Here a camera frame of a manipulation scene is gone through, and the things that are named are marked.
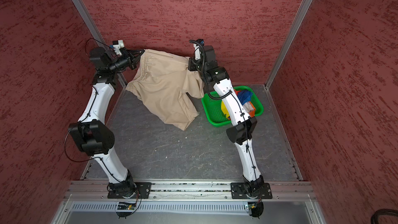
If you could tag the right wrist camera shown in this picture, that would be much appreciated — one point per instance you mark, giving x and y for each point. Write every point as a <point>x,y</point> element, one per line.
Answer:
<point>198,45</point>

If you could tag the right aluminium corner post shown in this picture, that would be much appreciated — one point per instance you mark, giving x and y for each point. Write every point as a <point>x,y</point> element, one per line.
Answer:
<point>295,26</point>

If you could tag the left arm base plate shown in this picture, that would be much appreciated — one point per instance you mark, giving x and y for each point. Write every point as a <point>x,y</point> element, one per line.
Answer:
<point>141,190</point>

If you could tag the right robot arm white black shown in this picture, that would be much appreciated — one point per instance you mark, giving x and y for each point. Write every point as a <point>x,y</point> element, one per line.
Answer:
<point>219,87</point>

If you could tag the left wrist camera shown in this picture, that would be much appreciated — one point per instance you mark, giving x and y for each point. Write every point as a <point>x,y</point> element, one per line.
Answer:
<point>117,46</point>

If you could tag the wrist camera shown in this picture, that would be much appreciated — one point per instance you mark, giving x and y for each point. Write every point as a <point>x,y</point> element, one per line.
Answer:
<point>117,46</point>
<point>198,45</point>

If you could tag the beige shorts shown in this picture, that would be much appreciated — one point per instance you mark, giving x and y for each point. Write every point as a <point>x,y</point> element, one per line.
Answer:
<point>165,85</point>

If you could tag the green plastic basket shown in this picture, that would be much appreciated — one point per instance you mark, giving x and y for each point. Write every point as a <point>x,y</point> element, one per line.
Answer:
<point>215,114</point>

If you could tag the right circuit board with wires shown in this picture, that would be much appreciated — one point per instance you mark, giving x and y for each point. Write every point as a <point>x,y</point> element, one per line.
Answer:
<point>256,208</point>

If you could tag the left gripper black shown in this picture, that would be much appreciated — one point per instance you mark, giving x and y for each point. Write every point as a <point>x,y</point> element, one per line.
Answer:
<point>131,60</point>

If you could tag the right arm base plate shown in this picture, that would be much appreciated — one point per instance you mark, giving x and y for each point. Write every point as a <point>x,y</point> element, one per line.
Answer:
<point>238,190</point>

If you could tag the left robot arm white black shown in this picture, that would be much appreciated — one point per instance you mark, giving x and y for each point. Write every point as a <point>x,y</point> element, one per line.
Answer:
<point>90,133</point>

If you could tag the left aluminium corner post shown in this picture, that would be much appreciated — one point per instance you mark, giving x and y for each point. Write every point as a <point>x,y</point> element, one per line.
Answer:
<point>84,13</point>

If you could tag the circuit board with wires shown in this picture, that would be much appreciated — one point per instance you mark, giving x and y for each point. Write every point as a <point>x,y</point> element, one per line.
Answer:
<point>256,208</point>
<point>125,209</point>

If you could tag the multicolour shorts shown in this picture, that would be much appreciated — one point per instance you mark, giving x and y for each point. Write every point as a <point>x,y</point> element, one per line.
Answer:
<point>244,97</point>

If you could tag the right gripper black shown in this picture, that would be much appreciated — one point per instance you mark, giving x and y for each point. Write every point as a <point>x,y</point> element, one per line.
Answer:
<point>195,66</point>

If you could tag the slotted cable duct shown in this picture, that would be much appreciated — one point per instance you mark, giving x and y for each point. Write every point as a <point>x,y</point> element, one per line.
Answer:
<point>238,208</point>

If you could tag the aluminium corner post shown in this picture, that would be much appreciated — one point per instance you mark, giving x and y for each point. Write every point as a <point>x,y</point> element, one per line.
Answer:
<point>84,13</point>
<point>295,26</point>

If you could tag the left circuit board with wires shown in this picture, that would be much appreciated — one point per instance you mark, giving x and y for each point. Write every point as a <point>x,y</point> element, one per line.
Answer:
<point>125,209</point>

